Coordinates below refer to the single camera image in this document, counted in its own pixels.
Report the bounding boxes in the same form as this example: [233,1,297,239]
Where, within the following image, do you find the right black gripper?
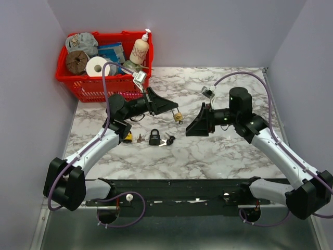
[186,103,239,136]

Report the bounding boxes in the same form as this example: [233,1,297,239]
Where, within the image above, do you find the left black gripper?
[122,86,178,121]

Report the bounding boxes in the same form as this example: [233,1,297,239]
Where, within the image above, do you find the small brass padlock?
[171,108,183,122]

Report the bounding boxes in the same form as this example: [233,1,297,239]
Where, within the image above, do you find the yellow padlock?
[123,131,133,144]

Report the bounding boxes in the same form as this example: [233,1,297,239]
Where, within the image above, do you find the black padlock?
[148,129,161,146]

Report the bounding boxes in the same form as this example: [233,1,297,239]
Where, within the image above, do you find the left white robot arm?
[43,87,178,211]

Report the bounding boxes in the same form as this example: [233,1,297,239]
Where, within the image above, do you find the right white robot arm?
[185,87,332,219]

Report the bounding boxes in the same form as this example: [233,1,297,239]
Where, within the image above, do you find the green white packet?
[121,60,149,74]

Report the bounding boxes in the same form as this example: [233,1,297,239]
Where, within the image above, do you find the cream pump lotion bottle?
[130,28,151,65]

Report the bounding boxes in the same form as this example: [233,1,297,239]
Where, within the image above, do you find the blue plastic package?
[97,42,126,64]

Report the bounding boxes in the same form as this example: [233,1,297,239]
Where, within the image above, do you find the white toilet paper roll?
[86,56,109,77]

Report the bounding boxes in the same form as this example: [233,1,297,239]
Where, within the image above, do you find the red plastic basket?
[55,31,153,103]

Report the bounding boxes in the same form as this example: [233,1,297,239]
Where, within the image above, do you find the brown paper roll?
[65,51,90,76]

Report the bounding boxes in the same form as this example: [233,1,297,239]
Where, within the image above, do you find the grey crumpled printed bag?
[65,32,98,57]

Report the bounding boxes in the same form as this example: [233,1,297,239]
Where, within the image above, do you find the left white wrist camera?
[132,71,147,93]

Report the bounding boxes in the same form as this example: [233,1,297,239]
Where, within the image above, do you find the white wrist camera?
[201,85,216,108]
[132,71,147,93]

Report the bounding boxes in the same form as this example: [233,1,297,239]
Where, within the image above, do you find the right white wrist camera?
[201,85,216,108]

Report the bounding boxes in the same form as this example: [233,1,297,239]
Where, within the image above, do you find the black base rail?
[86,179,270,217]

